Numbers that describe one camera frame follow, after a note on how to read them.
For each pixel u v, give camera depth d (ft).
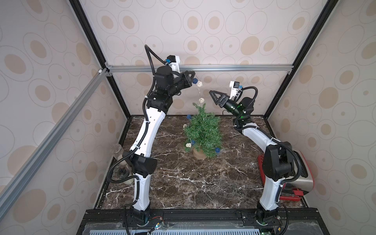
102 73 2.82
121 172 2.54
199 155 3.02
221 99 2.30
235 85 2.34
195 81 2.39
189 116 2.67
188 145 2.67
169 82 1.71
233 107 2.36
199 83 2.39
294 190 2.26
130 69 2.95
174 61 1.97
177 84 1.96
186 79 1.98
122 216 2.33
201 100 2.67
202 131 2.44
